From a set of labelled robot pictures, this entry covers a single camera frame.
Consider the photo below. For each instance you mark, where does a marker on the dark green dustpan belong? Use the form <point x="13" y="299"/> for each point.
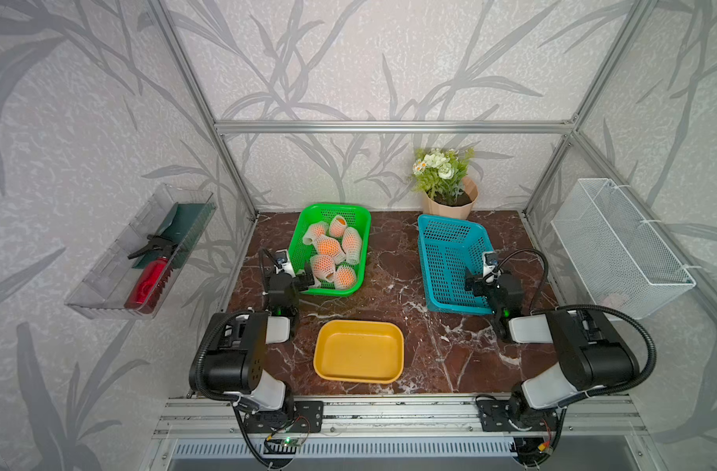
<point x="181" y="224"/>

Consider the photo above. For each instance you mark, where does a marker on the netted orange top left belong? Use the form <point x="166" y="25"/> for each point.
<point x="314" y="232"/>

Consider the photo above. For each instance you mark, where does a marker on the white wire mesh basket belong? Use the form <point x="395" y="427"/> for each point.
<point x="618" y="253"/>

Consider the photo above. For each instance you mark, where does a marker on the clear plastic wall bin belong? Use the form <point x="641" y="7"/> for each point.
<point x="137" y="271"/>

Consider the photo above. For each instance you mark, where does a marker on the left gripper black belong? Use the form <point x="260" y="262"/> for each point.
<point x="302" y="285"/>

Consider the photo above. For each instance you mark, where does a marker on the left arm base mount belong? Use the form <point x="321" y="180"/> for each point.
<point x="300" y="416"/>

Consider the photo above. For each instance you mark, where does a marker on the potted white flower plant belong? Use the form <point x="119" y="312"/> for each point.
<point x="441" y="175"/>

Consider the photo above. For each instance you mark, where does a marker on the aluminium front rail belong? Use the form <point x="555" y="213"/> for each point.
<point x="416" y="415"/>

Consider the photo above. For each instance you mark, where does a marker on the yellow plastic tray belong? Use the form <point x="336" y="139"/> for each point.
<point x="358" y="351"/>

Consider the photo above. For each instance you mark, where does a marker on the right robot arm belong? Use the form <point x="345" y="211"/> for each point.
<point x="599" y="350"/>

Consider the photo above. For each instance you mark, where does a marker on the teal plastic basket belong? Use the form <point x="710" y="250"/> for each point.
<point x="449" y="249"/>

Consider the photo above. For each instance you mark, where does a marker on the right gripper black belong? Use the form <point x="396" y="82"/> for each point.
<point x="478" y="284"/>

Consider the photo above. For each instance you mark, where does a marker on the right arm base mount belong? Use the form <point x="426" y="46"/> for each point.
<point x="511" y="416"/>

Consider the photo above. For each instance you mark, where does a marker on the red black spray bottle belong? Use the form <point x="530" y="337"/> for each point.
<point x="148" y="289"/>

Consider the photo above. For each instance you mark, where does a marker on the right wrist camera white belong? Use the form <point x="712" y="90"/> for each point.
<point x="489" y="264"/>

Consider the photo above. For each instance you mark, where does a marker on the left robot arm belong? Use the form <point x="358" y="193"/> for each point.
<point x="229" y="363"/>

